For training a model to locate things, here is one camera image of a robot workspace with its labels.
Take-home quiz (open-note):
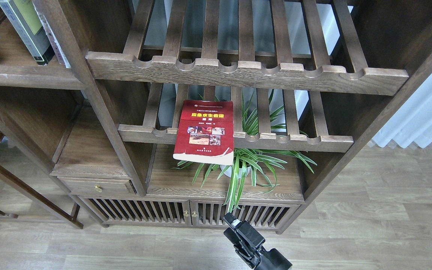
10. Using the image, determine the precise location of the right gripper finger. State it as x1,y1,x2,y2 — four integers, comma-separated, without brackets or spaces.
223,213,241,229
223,229,242,252

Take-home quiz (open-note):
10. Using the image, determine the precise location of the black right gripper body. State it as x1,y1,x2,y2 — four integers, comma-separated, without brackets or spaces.
235,220,293,270

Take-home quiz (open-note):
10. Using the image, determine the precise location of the red paperback book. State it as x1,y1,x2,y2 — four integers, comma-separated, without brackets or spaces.
173,100,234,165

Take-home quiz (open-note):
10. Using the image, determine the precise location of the green and black book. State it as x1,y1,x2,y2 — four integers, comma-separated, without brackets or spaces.
0,0,54,65

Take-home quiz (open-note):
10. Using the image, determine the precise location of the white standing book on shelf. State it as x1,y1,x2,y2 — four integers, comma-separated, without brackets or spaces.
32,0,71,69

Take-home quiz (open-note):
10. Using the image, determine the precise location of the white plant pot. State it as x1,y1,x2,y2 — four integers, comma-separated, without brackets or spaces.
219,163,251,179

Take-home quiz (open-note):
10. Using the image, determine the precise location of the green spider plant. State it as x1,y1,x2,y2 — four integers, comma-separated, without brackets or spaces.
171,90,317,213

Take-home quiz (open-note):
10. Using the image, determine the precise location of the dark wooden bookshelf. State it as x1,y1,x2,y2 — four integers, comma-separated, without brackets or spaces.
0,0,432,234

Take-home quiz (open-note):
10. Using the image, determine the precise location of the white curtain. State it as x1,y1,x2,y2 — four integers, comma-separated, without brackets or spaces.
370,74,432,148

